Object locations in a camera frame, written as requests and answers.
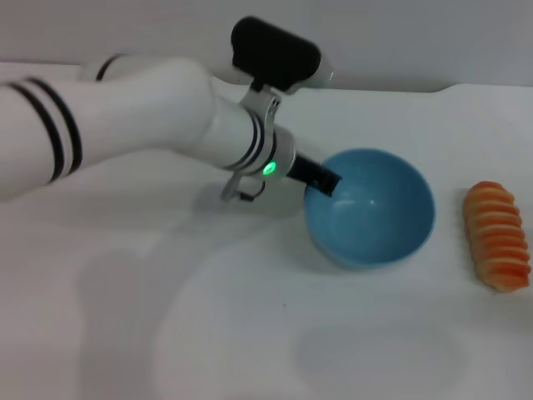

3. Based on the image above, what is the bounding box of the blue bowl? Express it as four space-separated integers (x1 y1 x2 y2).
302 147 437 268

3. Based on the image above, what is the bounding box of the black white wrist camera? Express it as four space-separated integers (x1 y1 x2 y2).
230 15 335 126

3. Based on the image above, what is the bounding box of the orange ridged bread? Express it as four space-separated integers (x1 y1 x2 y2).
462 181 532 293

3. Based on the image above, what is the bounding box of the black cable with metal plug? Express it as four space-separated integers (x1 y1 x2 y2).
220 174 266 204

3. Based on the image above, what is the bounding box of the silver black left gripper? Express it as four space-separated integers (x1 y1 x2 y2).
257 124 343 197

